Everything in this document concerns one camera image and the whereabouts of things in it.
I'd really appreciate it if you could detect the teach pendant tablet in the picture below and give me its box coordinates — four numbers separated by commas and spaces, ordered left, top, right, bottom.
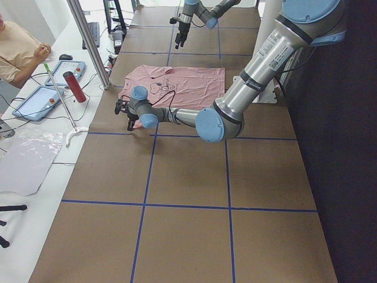
44, 60, 87, 87
12, 86, 64, 121

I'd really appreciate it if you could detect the seated person in beige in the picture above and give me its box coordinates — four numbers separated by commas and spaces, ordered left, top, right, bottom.
1, 18, 52, 89

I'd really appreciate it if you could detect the red cylindrical bottle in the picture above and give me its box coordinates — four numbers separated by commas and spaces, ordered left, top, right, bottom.
62, 71, 87, 103

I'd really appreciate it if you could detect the black keyboard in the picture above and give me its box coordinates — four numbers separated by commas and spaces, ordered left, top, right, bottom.
87, 22, 100, 47

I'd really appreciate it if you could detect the pink Snoopy t-shirt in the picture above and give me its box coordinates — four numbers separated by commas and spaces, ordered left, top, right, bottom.
118, 65, 226, 110

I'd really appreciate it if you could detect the aluminium frame post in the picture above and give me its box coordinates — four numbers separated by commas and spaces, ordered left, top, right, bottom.
67, 0, 111, 90

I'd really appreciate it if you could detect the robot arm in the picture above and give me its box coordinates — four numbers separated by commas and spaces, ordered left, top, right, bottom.
170, 0, 240, 49
116, 1, 347, 143

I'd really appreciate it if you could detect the black camera tripod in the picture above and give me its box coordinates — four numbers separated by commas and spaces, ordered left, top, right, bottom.
0, 204, 28, 249

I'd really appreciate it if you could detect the long grabber stick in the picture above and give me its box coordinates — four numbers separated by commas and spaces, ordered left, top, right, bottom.
43, 62, 89, 148

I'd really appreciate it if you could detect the near teach pendant tablet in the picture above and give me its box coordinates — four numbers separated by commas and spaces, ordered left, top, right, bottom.
12, 86, 64, 121

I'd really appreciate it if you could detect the black computer mouse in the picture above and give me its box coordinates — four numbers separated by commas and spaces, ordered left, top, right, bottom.
59, 54, 73, 60

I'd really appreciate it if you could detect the clear plastic bag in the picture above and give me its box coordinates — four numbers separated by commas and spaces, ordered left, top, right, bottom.
1, 129, 64, 196

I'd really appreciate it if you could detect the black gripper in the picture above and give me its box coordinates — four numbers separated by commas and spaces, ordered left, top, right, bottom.
126, 110, 137, 131
175, 21, 189, 49

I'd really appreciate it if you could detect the far teach pendant tablet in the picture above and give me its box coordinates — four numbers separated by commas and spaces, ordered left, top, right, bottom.
44, 60, 87, 87

